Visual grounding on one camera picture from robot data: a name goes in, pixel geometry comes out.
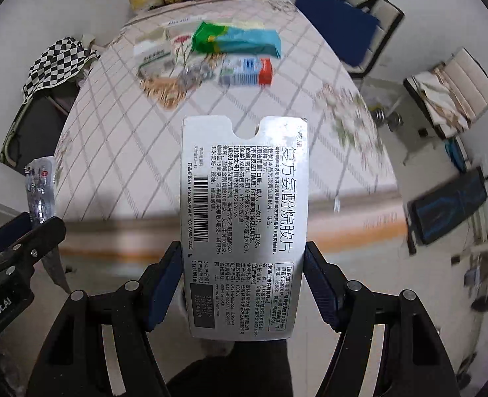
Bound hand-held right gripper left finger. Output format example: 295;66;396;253
26;242;182;397

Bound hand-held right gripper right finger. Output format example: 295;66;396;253
306;242;462;397

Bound silver blister pack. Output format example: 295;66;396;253
177;64;216;89
24;156;57;226

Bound silver medicine box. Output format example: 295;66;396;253
180;115;310;342

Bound white green medicine box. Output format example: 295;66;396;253
133;40;173;59
137;57;175;80

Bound white blue red medicine box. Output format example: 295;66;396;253
218;56;274;87

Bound green and blue packet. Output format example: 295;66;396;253
191;21;282;59

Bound person's black trousers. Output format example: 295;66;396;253
165;337;290;397

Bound dark grey suitcase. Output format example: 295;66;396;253
0;87;77;170

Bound table with floral tablecloth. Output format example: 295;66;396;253
54;0;398;257

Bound black white checkered cloth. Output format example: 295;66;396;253
23;37;101;102

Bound shiny metal weight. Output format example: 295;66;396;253
370;108;404;131

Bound blue plastic item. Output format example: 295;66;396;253
445;138;468;172

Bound beige cloth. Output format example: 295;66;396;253
410;70;468;137

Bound cream padded chair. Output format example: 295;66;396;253
403;47;488;139

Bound blue seat cushion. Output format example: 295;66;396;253
296;0;379;67

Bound cream black-framed chair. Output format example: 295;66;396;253
337;0;406;77

